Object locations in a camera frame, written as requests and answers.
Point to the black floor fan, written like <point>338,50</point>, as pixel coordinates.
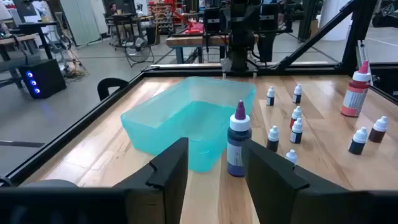
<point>138,53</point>

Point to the large purple-tip colouring bottle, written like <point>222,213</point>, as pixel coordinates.
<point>237,146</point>

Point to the small dark green dropper bottle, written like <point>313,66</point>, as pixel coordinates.
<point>377,135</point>

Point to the wooden workbench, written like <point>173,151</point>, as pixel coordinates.
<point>186,41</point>

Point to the parts shelf with bins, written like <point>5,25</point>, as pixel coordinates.
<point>160,15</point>

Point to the white round column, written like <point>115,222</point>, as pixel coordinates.
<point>335,21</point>

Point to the black standing desk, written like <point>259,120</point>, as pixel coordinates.
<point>37,25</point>

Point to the wooden desk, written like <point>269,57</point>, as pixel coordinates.
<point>18,39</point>

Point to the teal translucent plastic bin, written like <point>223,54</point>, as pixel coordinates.
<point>186,118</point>

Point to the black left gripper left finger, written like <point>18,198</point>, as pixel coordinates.
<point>168,186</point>

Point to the black computer tower blue lights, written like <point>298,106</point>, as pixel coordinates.
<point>49,77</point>

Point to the black chair back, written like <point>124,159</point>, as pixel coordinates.
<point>112,81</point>

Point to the person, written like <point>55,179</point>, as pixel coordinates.
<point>112,7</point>

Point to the red machine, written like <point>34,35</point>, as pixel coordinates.
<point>194,28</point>

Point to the black aluminium table frame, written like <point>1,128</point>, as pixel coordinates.
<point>79,126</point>

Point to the small red dropper bottle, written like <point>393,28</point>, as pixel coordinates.
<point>297,112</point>

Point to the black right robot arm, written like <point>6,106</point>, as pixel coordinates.
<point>239,46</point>

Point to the small blue dropper bottle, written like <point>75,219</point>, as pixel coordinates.
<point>296,137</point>

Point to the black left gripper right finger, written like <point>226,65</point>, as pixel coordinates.
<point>267,186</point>

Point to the black work table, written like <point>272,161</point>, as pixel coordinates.
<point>130,18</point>

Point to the silver aluminium bracket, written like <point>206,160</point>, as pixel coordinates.
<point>360,53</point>

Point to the white frame peg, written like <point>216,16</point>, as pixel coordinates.
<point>255,74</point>
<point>224,74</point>

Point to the large red-tip colouring bottle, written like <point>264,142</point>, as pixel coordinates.
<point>354,99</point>

